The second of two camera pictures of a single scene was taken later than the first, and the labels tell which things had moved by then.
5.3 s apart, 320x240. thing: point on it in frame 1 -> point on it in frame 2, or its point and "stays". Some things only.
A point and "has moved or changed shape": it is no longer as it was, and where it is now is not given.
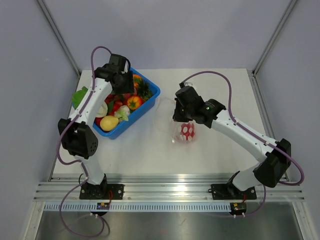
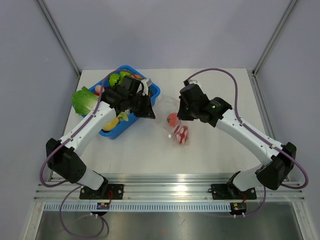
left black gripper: (128, 88) -> (147, 111)
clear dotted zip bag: (180, 132) has moved or changed shape
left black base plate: (102, 191) stays
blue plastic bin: (111, 134) stays
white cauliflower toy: (123, 113) stays
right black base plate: (228, 191) stays
